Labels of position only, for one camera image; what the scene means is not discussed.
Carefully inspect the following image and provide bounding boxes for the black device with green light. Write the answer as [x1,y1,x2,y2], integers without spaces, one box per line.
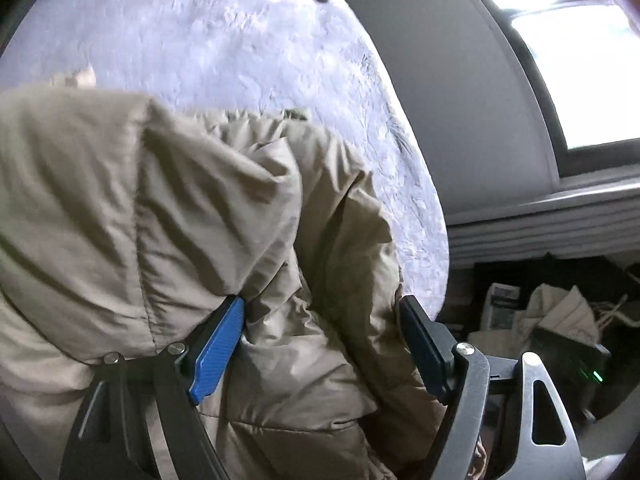
[530,327,613,413]

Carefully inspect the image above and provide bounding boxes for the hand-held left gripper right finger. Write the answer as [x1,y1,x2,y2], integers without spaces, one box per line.
[399,294,587,480]

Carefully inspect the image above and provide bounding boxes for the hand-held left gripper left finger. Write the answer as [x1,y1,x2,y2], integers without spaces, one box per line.
[60,295,246,480]

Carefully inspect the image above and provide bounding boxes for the beige puffer jacket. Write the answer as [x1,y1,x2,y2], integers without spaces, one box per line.
[0,65,488,480]

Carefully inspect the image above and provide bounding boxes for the cream cloth bag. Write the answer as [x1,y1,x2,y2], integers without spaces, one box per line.
[520,284,603,341]

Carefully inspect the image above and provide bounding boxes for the purple bedspread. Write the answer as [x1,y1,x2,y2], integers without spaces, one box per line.
[0,0,451,321]

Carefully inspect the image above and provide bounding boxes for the white printed box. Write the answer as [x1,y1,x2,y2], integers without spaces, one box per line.
[484,282,523,333]

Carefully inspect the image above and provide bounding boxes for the window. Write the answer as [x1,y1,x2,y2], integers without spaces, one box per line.
[445,0,640,191]

